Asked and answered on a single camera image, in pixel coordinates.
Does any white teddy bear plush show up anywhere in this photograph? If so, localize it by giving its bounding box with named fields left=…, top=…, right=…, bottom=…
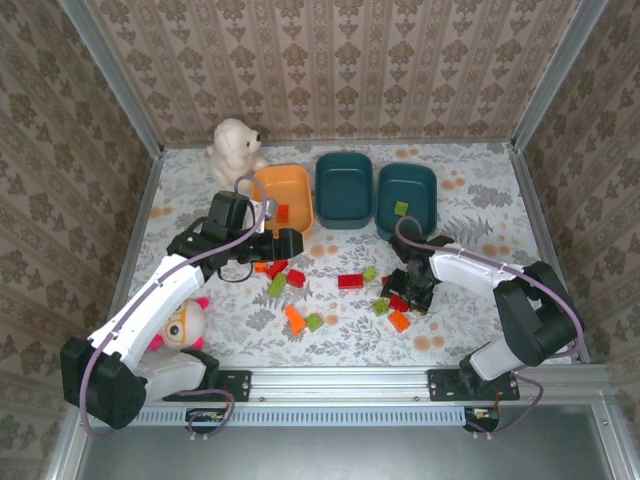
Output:
left=205, top=118, right=270, bottom=189

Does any floral table cloth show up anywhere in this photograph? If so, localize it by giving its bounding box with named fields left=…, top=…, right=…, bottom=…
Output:
left=109, top=142, right=591, bottom=369

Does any thin black left gripper cable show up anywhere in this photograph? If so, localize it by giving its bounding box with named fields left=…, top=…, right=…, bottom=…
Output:
left=216, top=263, right=255, bottom=285

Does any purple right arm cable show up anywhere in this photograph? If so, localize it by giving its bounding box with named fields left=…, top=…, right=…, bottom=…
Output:
left=394, top=217, right=586, bottom=374

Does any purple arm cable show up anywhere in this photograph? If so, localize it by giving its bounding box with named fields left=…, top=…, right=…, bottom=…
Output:
left=79, top=174, right=274, bottom=439
left=394, top=217, right=586, bottom=374

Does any aluminium frame post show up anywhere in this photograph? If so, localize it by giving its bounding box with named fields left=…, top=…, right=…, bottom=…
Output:
left=58, top=0, right=165, bottom=159
left=510, top=0, right=611, bottom=151

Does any aluminium side rail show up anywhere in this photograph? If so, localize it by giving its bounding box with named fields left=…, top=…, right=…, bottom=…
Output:
left=94, top=149, right=166, bottom=369
left=509, top=144, right=594, bottom=364

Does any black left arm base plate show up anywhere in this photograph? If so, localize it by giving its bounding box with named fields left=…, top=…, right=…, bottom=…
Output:
left=162, top=368, right=251, bottom=404

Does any orange plastic container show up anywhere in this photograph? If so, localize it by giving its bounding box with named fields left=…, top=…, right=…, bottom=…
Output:
left=249, top=164, right=315, bottom=239

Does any dark teal plastic container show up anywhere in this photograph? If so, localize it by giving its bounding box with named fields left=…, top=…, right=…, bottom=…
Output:
left=313, top=152, right=375, bottom=230
left=375, top=163, right=439, bottom=242

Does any orange wedge lego brick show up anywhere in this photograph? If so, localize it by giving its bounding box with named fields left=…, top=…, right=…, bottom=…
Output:
left=283, top=304, right=305, bottom=335

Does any white slotted cable duct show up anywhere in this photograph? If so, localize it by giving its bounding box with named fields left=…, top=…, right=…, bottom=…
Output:
left=92, top=405, right=469, bottom=427

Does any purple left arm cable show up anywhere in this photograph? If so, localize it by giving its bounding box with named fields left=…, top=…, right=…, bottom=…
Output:
left=79, top=174, right=274, bottom=439

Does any aluminium front rail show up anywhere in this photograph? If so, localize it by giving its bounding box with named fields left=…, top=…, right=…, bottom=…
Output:
left=74, top=363, right=614, bottom=405

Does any grey metal shelf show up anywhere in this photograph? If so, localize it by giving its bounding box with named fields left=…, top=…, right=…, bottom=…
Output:
left=47, top=403, right=634, bottom=480

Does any pink owl plush doll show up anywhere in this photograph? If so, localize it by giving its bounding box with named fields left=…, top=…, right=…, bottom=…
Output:
left=147, top=295, right=211, bottom=359

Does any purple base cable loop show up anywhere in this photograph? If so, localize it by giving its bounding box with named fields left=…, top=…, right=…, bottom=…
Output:
left=187, top=388, right=236, bottom=441
left=464, top=375, right=546, bottom=440

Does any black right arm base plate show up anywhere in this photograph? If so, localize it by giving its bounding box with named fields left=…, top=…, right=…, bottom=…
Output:
left=427, top=368, right=521, bottom=402

